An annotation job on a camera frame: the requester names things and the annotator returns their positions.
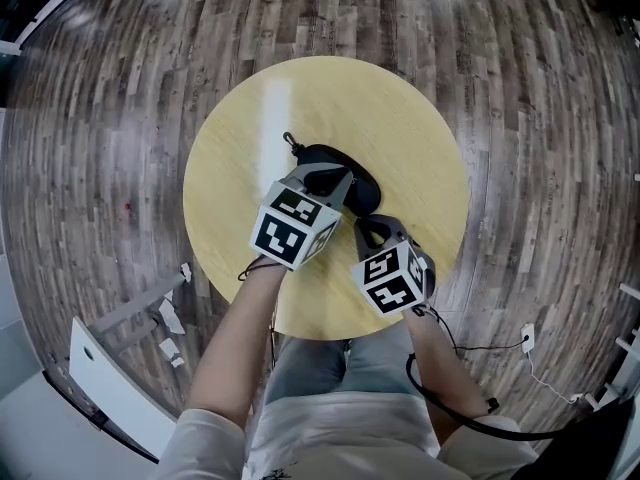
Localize person's right forearm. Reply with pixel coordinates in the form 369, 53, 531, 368
402, 307, 490, 447

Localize gray metal desk leg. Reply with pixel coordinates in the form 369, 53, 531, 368
89, 271, 189, 354

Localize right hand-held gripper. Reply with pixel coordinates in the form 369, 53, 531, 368
351, 214, 438, 317

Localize person's white shirt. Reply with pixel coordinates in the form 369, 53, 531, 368
159, 390, 540, 480

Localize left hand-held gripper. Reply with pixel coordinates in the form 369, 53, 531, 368
248, 161, 357, 272

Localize thin black left gripper cable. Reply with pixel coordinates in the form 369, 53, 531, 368
236, 254, 282, 284

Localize thin white cable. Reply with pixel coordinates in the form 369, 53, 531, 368
526, 351, 587, 405

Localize thick black cable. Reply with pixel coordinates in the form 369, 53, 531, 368
405, 352, 577, 442

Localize person's left forearm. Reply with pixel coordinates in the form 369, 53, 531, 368
185, 262, 290, 432

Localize black bag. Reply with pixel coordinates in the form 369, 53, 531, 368
509, 395, 640, 480

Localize person's gray trousers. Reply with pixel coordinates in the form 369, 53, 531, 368
262, 321, 420, 407

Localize white metal furniture frame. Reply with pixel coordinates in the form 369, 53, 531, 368
584, 281, 640, 412

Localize black pouch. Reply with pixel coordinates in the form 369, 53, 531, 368
281, 131, 383, 216

